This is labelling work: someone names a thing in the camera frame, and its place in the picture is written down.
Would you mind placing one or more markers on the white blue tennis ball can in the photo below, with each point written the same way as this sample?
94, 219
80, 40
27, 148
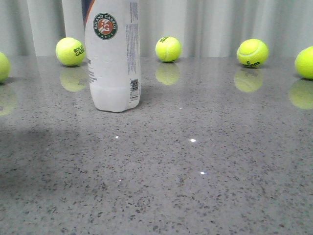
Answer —
112, 43

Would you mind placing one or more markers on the centre tennis ball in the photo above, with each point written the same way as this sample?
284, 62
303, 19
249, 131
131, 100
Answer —
168, 49

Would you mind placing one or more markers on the Roland Garros tennis ball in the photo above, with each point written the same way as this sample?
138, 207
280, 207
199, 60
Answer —
70, 51

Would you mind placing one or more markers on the Wilson tennis ball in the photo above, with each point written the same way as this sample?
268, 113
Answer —
252, 52

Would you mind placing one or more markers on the far right tennis ball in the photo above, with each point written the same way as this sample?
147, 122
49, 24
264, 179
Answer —
304, 63

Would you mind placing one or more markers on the far left tennis ball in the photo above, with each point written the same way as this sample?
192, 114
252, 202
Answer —
4, 67

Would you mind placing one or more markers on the grey white curtain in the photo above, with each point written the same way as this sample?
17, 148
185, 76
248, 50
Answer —
205, 28

